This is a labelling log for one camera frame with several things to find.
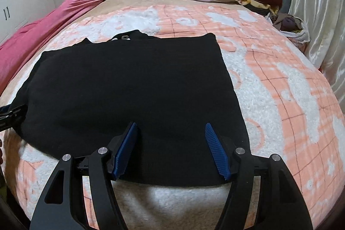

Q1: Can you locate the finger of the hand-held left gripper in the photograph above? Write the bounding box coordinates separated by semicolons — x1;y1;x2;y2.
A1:
0;103;29;131

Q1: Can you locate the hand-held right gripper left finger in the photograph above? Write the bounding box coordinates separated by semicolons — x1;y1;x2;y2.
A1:
29;122;139;230

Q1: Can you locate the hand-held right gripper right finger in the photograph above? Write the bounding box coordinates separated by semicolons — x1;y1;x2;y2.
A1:
205;122;314;230

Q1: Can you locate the black garment with orange cuffs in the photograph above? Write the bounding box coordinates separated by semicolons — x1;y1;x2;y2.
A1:
15;30;250;187

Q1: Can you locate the white bag of clothes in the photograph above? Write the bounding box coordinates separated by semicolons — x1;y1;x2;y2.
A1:
270;13;310;44

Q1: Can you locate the orange and white fleece blanket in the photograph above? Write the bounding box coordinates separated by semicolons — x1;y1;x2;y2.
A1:
5;5;345;230

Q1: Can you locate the pink duvet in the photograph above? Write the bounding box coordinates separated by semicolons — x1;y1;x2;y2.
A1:
0;0;128;96

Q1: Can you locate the white satin curtain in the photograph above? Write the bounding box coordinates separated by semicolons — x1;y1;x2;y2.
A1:
280;0;345;101

